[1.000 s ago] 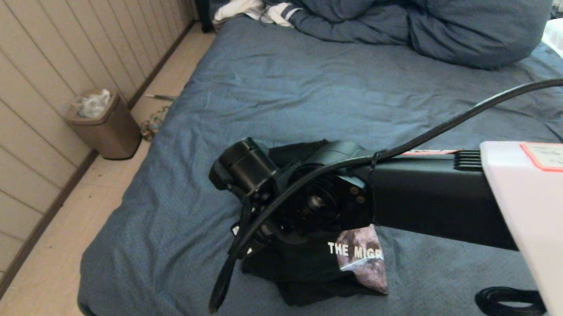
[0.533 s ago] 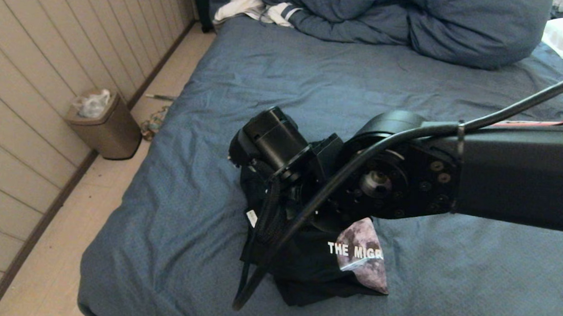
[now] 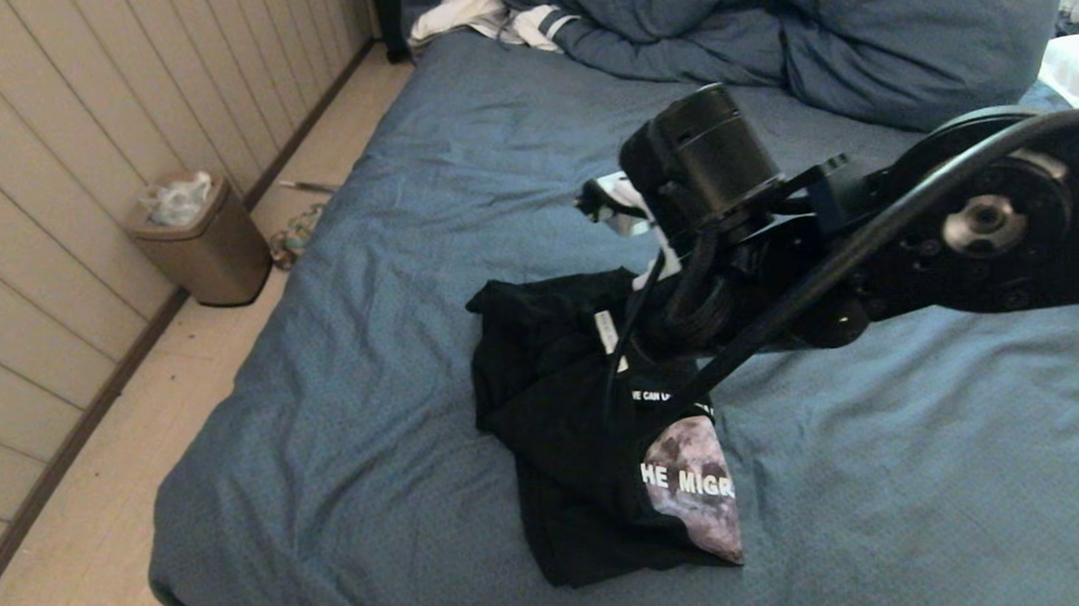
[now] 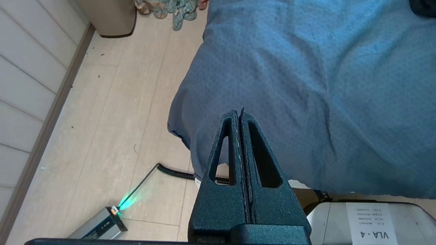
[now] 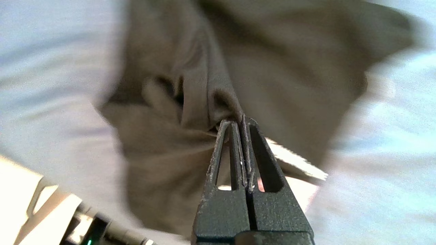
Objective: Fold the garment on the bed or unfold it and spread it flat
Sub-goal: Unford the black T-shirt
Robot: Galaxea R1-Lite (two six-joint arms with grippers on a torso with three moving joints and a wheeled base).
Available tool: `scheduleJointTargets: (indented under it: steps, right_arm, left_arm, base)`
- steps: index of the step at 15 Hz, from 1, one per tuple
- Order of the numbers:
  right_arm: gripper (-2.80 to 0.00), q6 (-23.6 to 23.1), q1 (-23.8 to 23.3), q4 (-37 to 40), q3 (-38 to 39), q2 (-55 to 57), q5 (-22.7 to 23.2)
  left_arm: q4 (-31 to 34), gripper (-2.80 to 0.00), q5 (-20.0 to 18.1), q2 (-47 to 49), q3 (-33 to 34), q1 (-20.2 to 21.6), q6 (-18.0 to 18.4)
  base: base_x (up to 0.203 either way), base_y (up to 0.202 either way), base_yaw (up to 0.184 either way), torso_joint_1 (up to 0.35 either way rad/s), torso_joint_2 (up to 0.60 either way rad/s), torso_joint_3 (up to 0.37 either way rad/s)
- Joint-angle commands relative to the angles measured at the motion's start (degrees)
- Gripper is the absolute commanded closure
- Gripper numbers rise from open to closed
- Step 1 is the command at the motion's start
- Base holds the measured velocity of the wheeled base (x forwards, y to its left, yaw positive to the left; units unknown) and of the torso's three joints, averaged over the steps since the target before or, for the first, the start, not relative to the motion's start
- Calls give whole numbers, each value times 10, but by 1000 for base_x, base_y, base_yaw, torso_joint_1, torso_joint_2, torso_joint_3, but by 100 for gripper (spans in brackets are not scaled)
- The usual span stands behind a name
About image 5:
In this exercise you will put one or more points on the black printed t-shirt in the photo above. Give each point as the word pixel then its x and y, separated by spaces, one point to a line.
pixel 289 68

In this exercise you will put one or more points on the blue bed sheet mattress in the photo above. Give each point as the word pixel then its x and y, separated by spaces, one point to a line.
pixel 51 68

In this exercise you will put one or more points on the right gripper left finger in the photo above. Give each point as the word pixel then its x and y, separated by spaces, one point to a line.
pixel 221 214

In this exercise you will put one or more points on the grey metal power box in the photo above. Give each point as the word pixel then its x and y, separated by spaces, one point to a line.
pixel 92 228

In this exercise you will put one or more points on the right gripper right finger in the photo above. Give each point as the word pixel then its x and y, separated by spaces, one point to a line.
pixel 279 214

